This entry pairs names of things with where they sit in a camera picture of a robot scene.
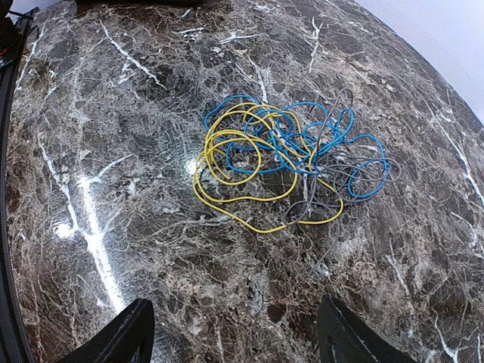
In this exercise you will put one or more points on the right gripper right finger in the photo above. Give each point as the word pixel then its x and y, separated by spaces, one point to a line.
pixel 344 337

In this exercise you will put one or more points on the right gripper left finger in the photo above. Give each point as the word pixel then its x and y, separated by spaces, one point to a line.
pixel 129 337

